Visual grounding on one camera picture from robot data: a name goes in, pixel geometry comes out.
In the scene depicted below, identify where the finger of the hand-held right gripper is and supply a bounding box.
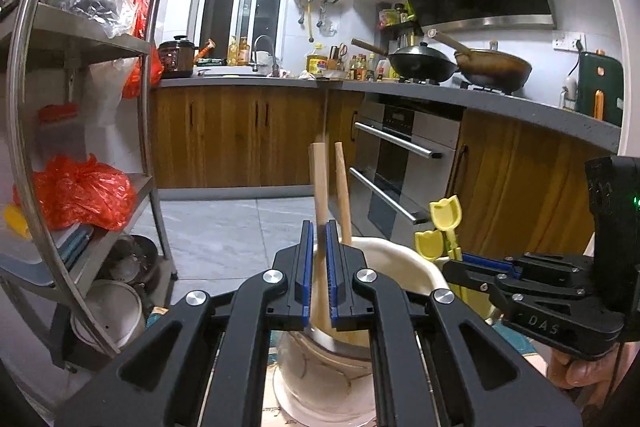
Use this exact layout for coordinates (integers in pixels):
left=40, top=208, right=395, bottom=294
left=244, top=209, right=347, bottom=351
left=461, top=251, right=526, bottom=281
left=442, top=259, right=521, bottom=304

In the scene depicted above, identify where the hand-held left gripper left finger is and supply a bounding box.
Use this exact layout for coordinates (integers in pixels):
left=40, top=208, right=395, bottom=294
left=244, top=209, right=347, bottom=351
left=54, top=220, right=315, bottom=427

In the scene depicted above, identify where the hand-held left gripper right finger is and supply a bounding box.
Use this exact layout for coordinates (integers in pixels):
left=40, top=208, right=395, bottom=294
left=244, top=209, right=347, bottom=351
left=326, top=220, right=584, bottom=427

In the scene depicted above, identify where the yellow tulip-shaped plastic utensil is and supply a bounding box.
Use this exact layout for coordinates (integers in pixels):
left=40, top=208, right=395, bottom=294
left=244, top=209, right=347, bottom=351
left=413, top=229, right=447, bottom=264
left=428, top=195, right=465, bottom=264

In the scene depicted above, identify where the cream ceramic utensil holder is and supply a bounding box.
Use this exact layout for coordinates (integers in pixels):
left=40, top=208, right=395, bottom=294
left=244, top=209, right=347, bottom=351
left=274, top=236, right=496, bottom=427

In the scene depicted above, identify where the wooden utensil handle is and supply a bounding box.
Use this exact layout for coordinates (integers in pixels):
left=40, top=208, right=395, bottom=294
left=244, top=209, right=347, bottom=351
left=333, top=141, right=354, bottom=246
left=307, top=142, right=335, bottom=338

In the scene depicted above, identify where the person's right hand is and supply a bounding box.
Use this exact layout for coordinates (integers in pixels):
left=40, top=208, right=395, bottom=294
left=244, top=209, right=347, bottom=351
left=547, top=347, right=622, bottom=394

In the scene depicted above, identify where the wooden base cabinet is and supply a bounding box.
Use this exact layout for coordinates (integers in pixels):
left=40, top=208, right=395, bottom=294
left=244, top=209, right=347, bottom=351
left=149, top=84, right=363, bottom=188
left=446, top=109, right=622, bottom=260

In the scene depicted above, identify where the built-in steel oven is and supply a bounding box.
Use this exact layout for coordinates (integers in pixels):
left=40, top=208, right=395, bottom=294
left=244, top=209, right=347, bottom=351
left=348, top=99, right=464, bottom=238

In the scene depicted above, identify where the grey kitchen countertop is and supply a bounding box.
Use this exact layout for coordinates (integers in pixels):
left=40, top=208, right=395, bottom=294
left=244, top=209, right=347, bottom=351
left=152, top=71, right=622, bottom=156

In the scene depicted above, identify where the dark pot with glass lid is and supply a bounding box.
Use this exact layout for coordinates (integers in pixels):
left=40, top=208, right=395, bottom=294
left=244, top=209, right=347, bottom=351
left=107, top=234, right=161, bottom=303

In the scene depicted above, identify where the white plug adapter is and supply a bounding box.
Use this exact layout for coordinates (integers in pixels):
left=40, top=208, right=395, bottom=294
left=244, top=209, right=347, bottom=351
left=559, top=76, right=579, bottom=108

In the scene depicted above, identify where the brown wok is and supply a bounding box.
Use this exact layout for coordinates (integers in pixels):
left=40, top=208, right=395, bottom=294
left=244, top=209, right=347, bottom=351
left=425, top=28, right=534, bottom=90

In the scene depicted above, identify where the black wok with lid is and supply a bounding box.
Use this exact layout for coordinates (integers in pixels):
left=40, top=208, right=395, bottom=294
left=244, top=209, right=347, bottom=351
left=351, top=37, right=461, bottom=84

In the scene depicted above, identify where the row of condiment bottles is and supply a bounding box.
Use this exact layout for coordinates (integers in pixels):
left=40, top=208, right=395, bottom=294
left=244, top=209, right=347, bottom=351
left=348, top=53, right=401, bottom=83

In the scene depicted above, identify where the large yellow oil bottle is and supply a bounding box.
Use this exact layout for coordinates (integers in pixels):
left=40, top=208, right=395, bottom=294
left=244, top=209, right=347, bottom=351
left=305, top=48, right=329, bottom=77

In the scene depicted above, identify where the green air fryer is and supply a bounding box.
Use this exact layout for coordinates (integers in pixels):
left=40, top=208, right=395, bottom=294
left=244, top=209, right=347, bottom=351
left=574, top=50, right=626, bottom=128

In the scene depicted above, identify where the knife block with scissors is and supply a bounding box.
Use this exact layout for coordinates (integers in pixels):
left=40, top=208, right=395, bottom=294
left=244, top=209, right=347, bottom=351
left=327, top=42, right=350, bottom=73

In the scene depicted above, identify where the steel kitchen faucet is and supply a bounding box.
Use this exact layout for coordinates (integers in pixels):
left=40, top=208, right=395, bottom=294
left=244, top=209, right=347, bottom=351
left=251, top=35, right=281, bottom=77

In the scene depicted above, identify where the stainless steel shelf rack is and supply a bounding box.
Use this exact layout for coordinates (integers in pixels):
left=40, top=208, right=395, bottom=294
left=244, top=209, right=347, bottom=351
left=0, top=0, right=179, bottom=373

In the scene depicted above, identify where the stack of blue containers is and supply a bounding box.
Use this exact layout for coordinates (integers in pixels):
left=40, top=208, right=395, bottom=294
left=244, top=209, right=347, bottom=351
left=49, top=226, right=96, bottom=269

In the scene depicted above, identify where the large red plastic bag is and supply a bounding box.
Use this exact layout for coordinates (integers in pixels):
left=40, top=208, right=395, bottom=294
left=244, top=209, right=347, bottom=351
left=14, top=153, right=137, bottom=232

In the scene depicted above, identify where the dark red pressure cooker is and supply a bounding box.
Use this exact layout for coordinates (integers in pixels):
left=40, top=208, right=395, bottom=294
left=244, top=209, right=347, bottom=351
left=158, top=35, right=196, bottom=80

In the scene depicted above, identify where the small red plastic bag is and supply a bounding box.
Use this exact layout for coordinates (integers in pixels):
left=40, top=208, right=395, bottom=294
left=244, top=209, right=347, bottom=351
left=121, top=51, right=164, bottom=100

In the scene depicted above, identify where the white plastic bag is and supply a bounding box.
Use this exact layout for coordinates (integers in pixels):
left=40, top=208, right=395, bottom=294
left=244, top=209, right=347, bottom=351
left=82, top=56, right=144, bottom=148

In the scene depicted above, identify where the yellow plastic item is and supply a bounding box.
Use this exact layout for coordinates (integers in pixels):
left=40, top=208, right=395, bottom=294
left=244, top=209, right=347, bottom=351
left=4, top=204, right=32, bottom=238

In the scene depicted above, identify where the red packet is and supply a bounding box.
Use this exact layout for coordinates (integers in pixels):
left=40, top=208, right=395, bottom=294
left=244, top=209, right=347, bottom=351
left=38, top=103, right=80, bottom=124

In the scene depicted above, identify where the narrow red plastic bag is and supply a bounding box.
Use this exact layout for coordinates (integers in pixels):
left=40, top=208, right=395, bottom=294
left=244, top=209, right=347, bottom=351
left=132, top=0, right=151, bottom=39

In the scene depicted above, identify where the white wall socket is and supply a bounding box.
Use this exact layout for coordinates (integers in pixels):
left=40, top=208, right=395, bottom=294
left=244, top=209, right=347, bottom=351
left=552, top=31, right=587, bottom=52

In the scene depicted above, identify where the wall spice rack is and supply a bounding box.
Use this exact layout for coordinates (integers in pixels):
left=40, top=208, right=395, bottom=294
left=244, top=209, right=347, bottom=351
left=377, top=1, right=424, bottom=46

